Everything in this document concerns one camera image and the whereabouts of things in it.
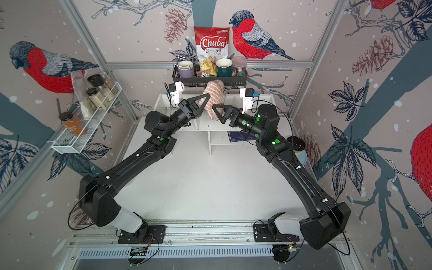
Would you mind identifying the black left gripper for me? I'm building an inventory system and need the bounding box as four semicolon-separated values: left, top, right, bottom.
165;95;209;138

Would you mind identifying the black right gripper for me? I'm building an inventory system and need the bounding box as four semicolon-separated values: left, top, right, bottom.
214;106;266;141

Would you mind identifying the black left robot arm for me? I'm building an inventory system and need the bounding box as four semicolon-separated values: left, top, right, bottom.
77;93;210;234

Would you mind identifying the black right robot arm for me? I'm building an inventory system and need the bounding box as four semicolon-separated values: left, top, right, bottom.
212;103;351;250

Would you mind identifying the dark blue book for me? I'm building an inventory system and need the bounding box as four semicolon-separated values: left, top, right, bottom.
228;132;257;143

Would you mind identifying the lilac mug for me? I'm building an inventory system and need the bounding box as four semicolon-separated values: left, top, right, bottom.
176;60;195;78

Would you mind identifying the yellow snack packet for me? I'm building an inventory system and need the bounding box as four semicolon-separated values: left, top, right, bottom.
200;56;217;76

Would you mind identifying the pink lidded jar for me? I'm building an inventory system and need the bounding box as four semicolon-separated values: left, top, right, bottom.
231;56;247;77

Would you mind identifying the green mug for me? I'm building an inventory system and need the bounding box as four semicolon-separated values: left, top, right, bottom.
216;58;232;78

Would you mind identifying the red Chuba chips bag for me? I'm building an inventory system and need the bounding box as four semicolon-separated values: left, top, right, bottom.
194;27;230;63

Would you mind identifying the black bowl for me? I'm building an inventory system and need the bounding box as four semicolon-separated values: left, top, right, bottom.
287;136;306;151

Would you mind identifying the cream and blue plate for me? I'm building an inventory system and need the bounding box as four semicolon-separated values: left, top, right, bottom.
295;150;308;165

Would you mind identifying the black lid spice jar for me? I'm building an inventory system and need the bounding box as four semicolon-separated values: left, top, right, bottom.
86;88;109;110
87;74;115;102

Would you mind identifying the clear plastic bag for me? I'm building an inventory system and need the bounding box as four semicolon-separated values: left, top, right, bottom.
71;71;95;120

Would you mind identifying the orange spice jar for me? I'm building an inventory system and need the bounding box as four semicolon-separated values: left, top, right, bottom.
58;111;87;136

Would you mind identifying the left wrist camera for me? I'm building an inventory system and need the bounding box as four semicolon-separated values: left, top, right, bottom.
168;82;185;105

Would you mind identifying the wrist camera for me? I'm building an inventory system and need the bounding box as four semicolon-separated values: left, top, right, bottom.
168;82;185;105
239;88;259;114

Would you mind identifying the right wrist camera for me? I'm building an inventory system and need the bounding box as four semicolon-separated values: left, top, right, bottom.
239;88;259;114

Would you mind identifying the black wall basket shelf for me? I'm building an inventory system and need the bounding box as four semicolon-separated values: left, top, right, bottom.
172;64;248;87

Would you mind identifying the aluminium mounting rail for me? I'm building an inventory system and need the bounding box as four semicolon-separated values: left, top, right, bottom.
67;220;352;247

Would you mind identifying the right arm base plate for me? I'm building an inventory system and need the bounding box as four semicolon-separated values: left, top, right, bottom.
253;221;300;243

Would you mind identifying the white wire wall rack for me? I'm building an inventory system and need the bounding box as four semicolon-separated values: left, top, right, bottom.
51;82;123;154

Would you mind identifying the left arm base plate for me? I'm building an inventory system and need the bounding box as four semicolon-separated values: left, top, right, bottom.
118;225;167;245

